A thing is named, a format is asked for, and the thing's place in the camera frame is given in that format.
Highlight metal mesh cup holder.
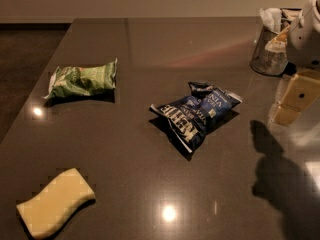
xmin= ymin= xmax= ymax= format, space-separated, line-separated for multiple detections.
xmin=250 ymin=8 xmax=300 ymax=77

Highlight green jalapeno chip bag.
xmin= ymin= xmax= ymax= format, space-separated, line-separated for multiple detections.
xmin=45 ymin=60 xmax=117 ymax=99

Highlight yellow sponge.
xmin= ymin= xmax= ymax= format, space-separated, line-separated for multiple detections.
xmin=16 ymin=168 xmax=96 ymax=240

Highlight blue Kettle chip bag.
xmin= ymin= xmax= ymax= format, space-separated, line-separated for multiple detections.
xmin=150 ymin=82 xmax=242 ymax=154

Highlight white napkins in holder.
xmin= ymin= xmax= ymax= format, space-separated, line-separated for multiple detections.
xmin=259 ymin=8 xmax=282 ymax=33

